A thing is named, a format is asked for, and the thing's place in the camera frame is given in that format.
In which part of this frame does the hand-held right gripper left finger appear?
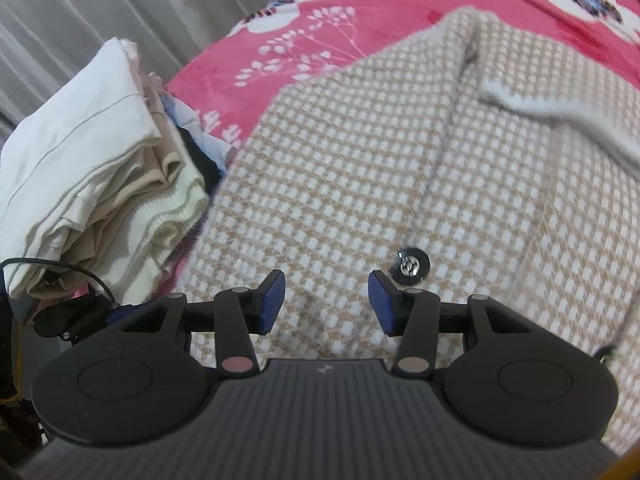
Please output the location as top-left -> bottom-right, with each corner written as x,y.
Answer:
122,269 -> 287,377

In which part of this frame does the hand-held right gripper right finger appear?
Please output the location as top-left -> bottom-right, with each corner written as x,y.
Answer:
367,269 -> 533,377

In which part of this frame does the grey sheer curtain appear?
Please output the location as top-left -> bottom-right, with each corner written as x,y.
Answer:
0,0 -> 351,137

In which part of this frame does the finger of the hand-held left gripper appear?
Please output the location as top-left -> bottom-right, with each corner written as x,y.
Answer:
32,294 -> 151,347

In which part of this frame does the stack of folded clothes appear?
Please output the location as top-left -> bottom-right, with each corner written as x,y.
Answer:
0,36 -> 239,307

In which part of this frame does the dark cloth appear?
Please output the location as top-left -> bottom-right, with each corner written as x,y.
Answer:
0,270 -> 49,466

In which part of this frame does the pink floral bed sheet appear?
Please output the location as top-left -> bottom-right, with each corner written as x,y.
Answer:
162,0 -> 640,160

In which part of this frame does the beige white houndstooth cardigan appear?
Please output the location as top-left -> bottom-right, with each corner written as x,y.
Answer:
187,7 -> 640,456

